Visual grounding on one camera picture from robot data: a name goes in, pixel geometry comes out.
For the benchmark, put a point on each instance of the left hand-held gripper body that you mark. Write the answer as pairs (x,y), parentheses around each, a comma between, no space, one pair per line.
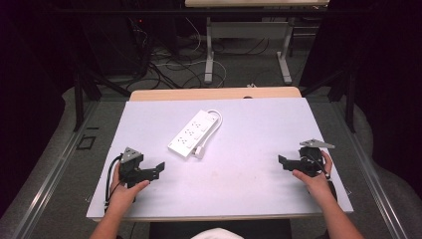
(130,166)

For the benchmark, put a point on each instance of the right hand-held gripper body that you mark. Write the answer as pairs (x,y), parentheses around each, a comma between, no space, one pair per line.
(310,162)

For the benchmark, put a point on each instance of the white power strip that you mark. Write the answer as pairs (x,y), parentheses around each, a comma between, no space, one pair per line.
(193,134)

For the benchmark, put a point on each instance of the person's right hand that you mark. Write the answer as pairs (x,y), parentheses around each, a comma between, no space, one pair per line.
(316,186)

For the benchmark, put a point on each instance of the person's left hand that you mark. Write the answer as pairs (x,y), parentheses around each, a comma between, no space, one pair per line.
(122,195)

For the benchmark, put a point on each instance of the white table cover board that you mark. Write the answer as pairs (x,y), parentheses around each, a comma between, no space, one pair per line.
(252,159)

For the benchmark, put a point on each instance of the black metal stand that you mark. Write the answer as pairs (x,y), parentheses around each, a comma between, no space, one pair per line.
(349,99)
(79,99)

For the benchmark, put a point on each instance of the wooden table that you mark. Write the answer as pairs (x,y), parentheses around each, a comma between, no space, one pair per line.
(199,94)

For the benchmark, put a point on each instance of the person's white shirt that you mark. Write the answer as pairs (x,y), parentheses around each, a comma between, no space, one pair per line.
(217,234)

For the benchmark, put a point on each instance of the dark equipment cabinet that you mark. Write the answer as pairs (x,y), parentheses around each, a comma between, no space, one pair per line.
(112,43)

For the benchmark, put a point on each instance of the white-legged desk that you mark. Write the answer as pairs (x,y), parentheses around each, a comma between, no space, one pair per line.
(249,30)

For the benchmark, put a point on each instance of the black horizontal bar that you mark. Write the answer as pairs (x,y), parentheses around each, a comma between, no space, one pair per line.
(166,11)

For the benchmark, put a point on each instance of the metal floor rail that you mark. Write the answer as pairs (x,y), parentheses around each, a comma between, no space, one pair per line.
(368,172)
(49,189)

